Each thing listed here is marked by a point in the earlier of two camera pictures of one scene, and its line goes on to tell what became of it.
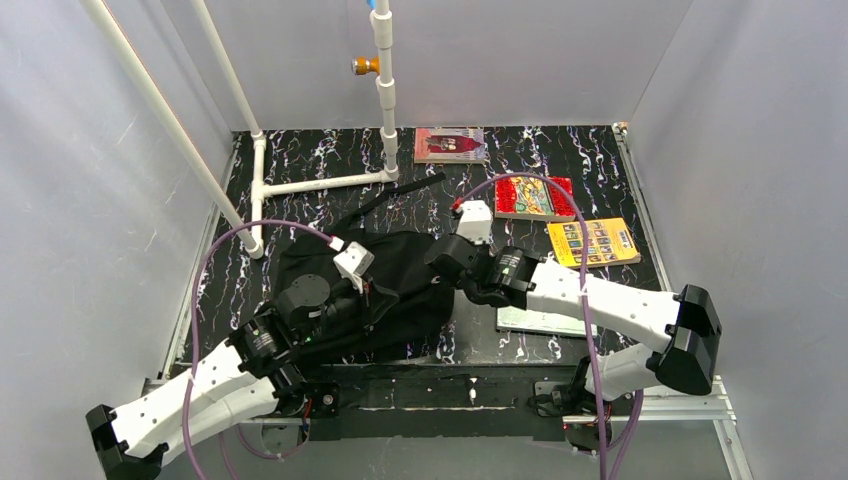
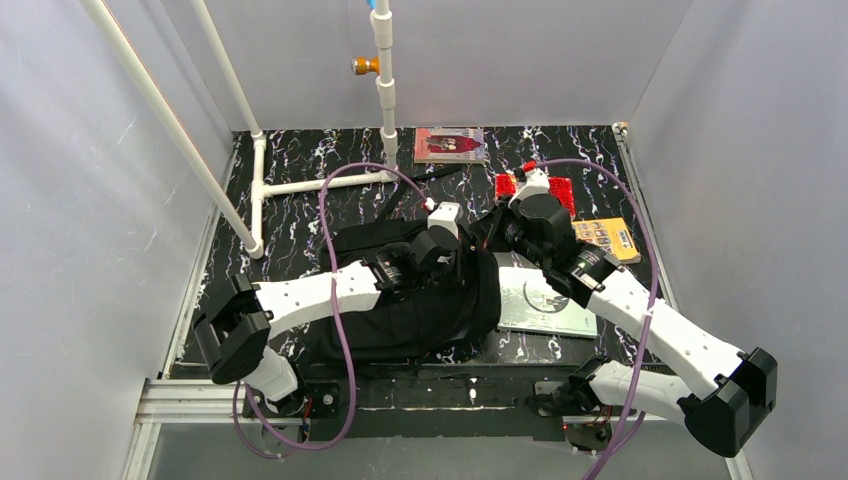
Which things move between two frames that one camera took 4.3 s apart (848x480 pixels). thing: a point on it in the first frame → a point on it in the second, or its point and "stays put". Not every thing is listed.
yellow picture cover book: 609,242 stays put
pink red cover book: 449,145 stays put
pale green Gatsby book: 521,320 stays put
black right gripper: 441,251 → 501,221
